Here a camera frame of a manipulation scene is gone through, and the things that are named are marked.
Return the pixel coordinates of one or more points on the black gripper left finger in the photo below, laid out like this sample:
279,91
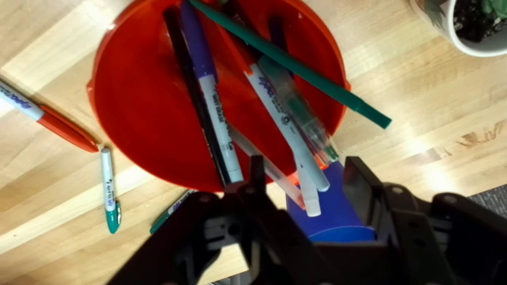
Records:
231,247

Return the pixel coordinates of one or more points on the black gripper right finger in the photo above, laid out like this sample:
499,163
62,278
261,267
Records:
437,242

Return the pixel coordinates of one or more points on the red plastic bowl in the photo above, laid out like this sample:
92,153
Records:
142,104

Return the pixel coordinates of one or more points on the green pencil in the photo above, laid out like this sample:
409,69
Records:
294,65

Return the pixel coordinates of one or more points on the blue plastic cup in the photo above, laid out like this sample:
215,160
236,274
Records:
337,210

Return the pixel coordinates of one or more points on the purple-capped white marker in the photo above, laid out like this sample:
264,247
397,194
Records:
215,104

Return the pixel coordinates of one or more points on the clear green pen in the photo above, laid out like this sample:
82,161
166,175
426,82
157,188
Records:
302,115

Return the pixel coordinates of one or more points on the red-capped white marker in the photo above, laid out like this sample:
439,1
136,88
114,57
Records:
63,126

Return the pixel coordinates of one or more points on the printed white succulent pot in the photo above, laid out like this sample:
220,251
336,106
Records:
475,31

